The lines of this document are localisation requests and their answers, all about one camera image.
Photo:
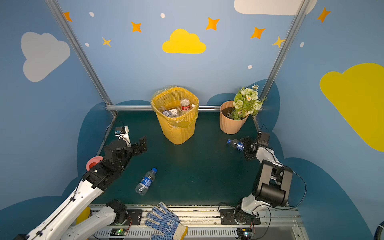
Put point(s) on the red label water bottle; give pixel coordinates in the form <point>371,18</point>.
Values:
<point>185,105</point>

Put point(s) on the Pepsi bottle blue label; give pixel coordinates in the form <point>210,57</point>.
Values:
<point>236,144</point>

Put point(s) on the blue label bottle front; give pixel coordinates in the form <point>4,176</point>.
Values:
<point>146,182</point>

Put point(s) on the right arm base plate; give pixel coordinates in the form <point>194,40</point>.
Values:
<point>233,217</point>

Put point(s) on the yellow ribbed waste bin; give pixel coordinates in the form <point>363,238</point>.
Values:
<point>178,135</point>

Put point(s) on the right aluminium frame post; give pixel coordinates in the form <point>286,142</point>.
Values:
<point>285,47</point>

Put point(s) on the left aluminium frame post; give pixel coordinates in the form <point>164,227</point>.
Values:
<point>64,24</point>

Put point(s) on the green circuit board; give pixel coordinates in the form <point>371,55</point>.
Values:
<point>119,232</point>
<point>244,233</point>

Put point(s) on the left green circuit board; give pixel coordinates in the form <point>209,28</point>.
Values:
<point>119,232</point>

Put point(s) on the square bottle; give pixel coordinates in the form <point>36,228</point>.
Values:
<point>175,112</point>

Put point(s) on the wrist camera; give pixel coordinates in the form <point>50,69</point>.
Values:
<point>123,134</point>
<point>263,139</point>

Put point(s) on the yellow plastic bin liner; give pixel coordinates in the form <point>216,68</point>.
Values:
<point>170,97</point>

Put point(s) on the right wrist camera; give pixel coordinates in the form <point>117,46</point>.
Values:
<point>263,139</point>

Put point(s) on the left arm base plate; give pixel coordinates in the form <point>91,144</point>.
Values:
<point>129,218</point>

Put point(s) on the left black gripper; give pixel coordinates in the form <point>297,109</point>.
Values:
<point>137,146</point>

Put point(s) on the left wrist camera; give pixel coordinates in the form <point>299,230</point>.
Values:
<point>123,134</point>

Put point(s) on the front aluminium rail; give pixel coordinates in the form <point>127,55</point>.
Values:
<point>203,223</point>

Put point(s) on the green white artificial flowers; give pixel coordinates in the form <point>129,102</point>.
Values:
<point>246,103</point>

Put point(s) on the blue dotted work glove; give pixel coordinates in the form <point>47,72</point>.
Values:
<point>166,222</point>

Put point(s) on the right green circuit board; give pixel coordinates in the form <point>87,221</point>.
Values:
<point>244,233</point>

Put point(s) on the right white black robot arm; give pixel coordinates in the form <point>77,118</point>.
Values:
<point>272,185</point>

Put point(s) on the pink watering can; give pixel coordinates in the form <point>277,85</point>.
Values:
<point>93,161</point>

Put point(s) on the aluminium frame post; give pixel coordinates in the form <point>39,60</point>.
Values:
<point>285,47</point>
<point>64,24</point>

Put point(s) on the yellow toy shovel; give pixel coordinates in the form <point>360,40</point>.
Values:
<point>84,215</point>

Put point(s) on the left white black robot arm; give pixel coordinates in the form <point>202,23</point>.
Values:
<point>93,183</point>

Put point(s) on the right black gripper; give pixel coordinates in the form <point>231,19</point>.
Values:
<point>250,147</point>

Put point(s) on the pink ribbed flower pot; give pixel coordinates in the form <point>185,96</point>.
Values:
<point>227,125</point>

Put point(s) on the rear aluminium frame rail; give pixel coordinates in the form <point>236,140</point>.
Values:
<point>149,108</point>

